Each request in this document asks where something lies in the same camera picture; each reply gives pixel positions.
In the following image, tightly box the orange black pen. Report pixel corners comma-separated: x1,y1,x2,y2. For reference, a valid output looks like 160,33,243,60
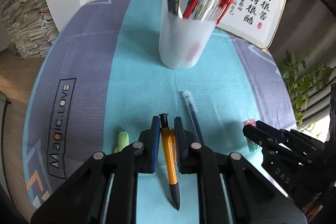
159,113,181,210

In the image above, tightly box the green whale shaped highlighter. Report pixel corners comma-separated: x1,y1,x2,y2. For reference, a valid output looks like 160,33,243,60
114,131,130,153

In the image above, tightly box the tall stack of books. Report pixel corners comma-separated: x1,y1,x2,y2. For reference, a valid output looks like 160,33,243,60
1,0,59,59

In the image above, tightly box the red clicker pen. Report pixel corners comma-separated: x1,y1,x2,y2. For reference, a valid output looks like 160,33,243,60
215,0,234,24

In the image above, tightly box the green potted plant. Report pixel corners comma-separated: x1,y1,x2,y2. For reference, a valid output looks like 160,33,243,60
280,51,335,135

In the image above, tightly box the blue grey patterned tablecloth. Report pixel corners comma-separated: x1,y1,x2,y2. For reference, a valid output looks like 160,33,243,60
22,0,295,209

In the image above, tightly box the translucent white pen cup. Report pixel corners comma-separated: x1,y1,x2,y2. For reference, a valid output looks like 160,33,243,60
159,0,216,69

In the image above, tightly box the blue ink clear pen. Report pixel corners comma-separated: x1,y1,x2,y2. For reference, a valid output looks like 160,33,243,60
182,90,204,144

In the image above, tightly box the clear slim pen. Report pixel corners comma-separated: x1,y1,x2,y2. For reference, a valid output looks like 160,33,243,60
201,0,216,21

